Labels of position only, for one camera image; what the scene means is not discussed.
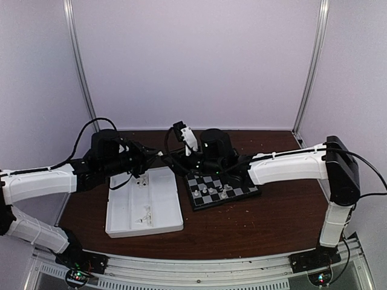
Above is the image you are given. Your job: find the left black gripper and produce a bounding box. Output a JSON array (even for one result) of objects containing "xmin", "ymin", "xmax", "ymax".
[{"xmin": 101, "ymin": 139, "xmax": 159, "ymax": 178}]

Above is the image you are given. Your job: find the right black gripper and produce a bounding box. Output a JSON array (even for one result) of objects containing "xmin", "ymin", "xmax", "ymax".
[{"xmin": 161, "ymin": 146, "xmax": 224, "ymax": 178}]

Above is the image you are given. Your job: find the white plastic compartment tray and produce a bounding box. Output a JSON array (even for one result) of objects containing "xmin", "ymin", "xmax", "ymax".
[{"xmin": 105, "ymin": 167, "xmax": 184, "ymax": 238}]

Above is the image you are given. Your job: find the white chess piece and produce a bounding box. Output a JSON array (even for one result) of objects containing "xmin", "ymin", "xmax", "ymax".
[{"xmin": 221, "ymin": 189, "xmax": 228, "ymax": 199}]

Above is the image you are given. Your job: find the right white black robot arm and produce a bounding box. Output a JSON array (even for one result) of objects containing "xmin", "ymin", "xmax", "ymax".
[{"xmin": 161, "ymin": 122, "xmax": 360, "ymax": 267}]

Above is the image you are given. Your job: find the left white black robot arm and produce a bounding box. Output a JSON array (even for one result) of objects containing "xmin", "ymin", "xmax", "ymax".
[{"xmin": 1, "ymin": 129, "xmax": 162, "ymax": 268}]

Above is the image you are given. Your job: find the black grey chess board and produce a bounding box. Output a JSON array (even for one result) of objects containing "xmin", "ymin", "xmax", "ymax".
[{"xmin": 184, "ymin": 174, "xmax": 261, "ymax": 211}]

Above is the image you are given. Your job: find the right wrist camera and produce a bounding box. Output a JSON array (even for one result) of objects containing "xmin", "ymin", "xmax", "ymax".
[{"xmin": 172, "ymin": 121, "xmax": 199, "ymax": 156}]

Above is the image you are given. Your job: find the front aluminium rail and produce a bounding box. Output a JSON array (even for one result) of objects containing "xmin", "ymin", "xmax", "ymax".
[{"xmin": 22, "ymin": 238, "xmax": 375, "ymax": 289}]

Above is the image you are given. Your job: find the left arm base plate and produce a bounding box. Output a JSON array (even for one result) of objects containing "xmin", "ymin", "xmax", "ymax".
[{"xmin": 55, "ymin": 252, "xmax": 108, "ymax": 274}]

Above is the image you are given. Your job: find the left aluminium frame post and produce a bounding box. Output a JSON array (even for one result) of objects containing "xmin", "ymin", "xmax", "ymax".
[{"xmin": 63, "ymin": 0, "xmax": 96, "ymax": 119}]

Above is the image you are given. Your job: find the aluminium frame post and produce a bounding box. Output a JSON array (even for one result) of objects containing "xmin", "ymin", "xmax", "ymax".
[
  {"xmin": 63, "ymin": 0, "xmax": 96, "ymax": 119},
  {"xmin": 293, "ymin": 0, "xmax": 330, "ymax": 135}
]

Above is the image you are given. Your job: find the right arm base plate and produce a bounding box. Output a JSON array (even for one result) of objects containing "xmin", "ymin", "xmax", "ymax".
[{"xmin": 288, "ymin": 249, "xmax": 342, "ymax": 273}]

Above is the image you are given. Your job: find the right aluminium frame post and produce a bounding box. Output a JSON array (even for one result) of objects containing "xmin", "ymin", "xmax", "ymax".
[{"xmin": 293, "ymin": 0, "xmax": 330, "ymax": 135}]

